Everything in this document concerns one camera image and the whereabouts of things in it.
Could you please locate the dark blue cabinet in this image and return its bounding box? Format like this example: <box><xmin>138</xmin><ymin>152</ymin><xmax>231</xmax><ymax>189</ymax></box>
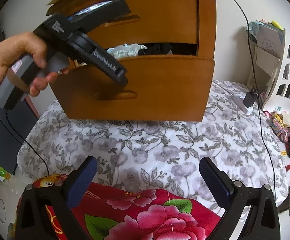
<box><xmin>0</xmin><ymin>100</ymin><xmax>38</xmax><ymax>174</ymax></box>

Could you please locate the black lace garment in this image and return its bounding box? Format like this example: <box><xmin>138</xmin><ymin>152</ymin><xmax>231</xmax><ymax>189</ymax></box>
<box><xmin>137</xmin><ymin>43</ymin><xmax>172</xmax><ymax>56</ymax></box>

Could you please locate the white cutout magazine rack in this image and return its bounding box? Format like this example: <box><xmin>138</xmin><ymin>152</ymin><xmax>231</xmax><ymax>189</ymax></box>
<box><xmin>247</xmin><ymin>21</ymin><xmax>290</xmax><ymax>114</ymax></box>

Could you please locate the white power strip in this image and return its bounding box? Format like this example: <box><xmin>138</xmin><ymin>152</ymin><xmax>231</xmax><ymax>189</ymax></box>
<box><xmin>232</xmin><ymin>94</ymin><xmax>253</xmax><ymax>115</ymax></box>

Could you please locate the pale green lace garment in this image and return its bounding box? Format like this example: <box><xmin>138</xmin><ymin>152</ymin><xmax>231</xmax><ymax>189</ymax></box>
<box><xmin>106</xmin><ymin>43</ymin><xmax>147</xmax><ymax>60</ymax></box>

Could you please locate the person's left hand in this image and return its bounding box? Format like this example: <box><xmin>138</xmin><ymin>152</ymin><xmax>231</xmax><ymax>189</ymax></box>
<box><xmin>0</xmin><ymin>32</ymin><xmax>48</xmax><ymax>84</ymax></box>

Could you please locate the colourful trinket pile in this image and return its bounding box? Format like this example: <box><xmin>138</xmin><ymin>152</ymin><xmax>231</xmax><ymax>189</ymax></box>
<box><xmin>265</xmin><ymin>107</ymin><xmax>290</xmax><ymax>168</ymax></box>

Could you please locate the wooden nightstand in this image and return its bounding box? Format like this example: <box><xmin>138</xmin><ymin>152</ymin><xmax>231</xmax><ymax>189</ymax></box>
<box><xmin>46</xmin><ymin>0</ymin><xmax>217</xmax><ymax>63</ymax></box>

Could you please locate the black power adapter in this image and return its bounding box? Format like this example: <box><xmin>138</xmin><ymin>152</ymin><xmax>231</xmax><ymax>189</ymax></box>
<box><xmin>243</xmin><ymin>87</ymin><xmax>257</xmax><ymax>108</ymax></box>

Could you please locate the black charger cable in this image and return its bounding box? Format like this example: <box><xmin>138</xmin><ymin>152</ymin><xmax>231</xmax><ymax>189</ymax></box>
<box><xmin>214</xmin><ymin>0</ymin><xmax>278</xmax><ymax>201</ymax></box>

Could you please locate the wooden drawer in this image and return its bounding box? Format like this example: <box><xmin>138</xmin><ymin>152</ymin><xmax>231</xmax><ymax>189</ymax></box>
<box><xmin>52</xmin><ymin>43</ymin><xmax>214</xmax><ymax>121</ymax></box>
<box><xmin>85</xmin><ymin>0</ymin><xmax>199</xmax><ymax>57</ymax></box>

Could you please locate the floral grey white quilt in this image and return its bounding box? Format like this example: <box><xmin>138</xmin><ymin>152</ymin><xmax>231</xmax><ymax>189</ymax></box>
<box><xmin>17</xmin><ymin>80</ymin><xmax>289</xmax><ymax>215</ymax></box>

